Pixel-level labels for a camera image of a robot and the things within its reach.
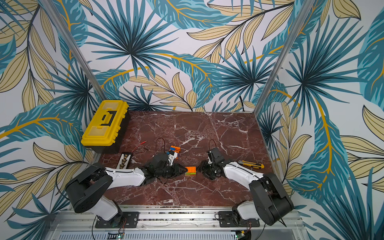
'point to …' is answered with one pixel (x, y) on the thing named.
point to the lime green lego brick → (190, 173)
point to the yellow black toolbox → (105, 133)
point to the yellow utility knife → (254, 165)
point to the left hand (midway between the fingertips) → (186, 173)
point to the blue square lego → (173, 149)
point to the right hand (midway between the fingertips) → (198, 171)
